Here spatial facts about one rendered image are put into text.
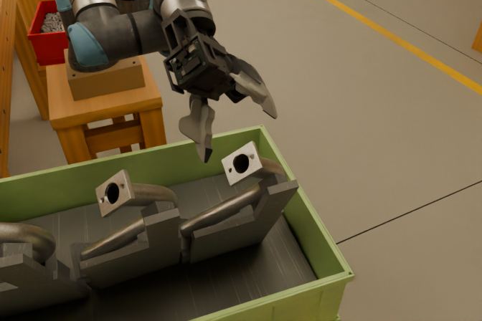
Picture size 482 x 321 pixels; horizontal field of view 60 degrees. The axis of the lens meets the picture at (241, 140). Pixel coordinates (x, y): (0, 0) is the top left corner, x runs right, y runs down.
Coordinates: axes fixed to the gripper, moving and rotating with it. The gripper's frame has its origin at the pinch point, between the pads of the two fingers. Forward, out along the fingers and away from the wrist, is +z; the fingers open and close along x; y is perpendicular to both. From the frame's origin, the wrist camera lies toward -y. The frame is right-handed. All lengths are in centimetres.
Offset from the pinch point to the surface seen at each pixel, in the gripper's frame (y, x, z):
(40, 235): 15.8, -24.1, 3.7
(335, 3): -302, -12, -217
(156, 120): -43, -48, -43
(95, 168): -7.8, -38.8, -16.8
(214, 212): -10.6, -15.5, 3.7
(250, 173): 1.7, 0.5, 5.7
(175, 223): 4.9, -11.2, 7.6
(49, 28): -31, -75, -98
